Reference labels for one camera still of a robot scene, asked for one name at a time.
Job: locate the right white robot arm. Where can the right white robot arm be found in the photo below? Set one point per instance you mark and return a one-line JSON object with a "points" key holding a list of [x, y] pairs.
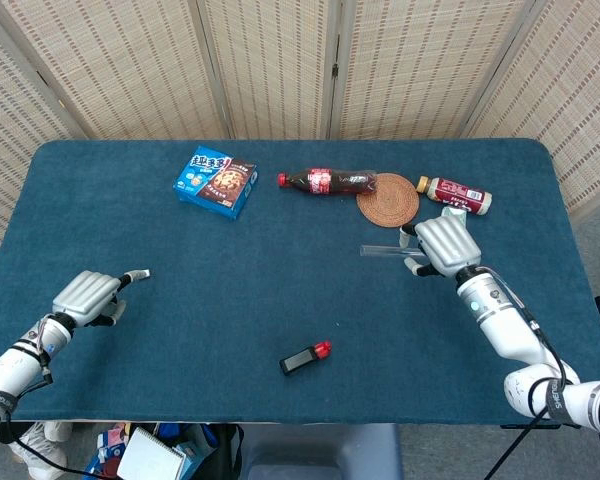
{"points": [[505, 325]]}

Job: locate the white sneaker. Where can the white sneaker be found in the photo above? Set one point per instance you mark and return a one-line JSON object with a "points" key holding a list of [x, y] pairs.
{"points": [[42, 452]]}

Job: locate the woven folding screen panel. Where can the woven folding screen panel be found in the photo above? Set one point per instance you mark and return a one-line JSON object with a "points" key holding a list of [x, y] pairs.
{"points": [[275, 65], [415, 65], [570, 90], [10, 125], [120, 65]]}

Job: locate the cola bottle with red cap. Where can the cola bottle with red cap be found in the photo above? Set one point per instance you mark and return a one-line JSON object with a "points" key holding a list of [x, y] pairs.
{"points": [[320, 181]]}

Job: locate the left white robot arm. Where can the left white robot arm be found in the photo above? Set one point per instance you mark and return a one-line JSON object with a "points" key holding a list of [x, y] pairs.
{"points": [[15, 365]]}

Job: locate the white spiral notebook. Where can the white spiral notebook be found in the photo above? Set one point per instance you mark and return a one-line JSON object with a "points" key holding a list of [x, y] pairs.
{"points": [[150, 457]]}

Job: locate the blue cookie box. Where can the blue cookie box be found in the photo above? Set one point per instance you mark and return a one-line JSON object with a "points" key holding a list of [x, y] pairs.
{"points": [[215, 185]]}

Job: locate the maroon coffee bottle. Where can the maroon coffee bottle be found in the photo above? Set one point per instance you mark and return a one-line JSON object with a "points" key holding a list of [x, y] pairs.
{"points": [[455, 192]]}

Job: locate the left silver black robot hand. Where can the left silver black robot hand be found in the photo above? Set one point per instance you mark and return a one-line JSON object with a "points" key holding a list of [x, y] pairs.
{"points": [[85, 297]]}

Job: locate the white green tissue pack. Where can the white green tissue pack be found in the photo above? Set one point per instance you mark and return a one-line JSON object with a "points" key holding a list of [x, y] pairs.
{"points": [[455, 212]]}

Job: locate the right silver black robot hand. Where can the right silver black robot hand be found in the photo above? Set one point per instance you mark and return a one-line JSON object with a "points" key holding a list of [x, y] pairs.
{"points": [[447, 245]]}

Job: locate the grey chair seat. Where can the grey chair seat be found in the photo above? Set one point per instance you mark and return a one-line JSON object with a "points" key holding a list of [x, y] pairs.
{"points": [[320, 450]]}

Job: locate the black bag with items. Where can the black bag with items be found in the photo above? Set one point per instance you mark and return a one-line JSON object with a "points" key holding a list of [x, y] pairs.
{"points": [[220, 445]]}

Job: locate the black ink bottle red cap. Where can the black ink bottle red cap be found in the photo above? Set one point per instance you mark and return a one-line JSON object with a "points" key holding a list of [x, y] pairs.
{"points": [[300, 360]]}

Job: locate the blue table cloth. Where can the blue table cloth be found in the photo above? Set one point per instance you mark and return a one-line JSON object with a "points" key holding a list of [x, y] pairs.
{"points": [[230, 300]]}

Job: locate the clear glass test tube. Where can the clear glass test tube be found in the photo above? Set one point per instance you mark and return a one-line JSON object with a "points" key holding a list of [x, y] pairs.
{"points": [[380, 249]]}

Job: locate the round woven rattan coaster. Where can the round woven rattan coaster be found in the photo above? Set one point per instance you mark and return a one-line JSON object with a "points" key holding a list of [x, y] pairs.
{"points": [[390, 207]]}

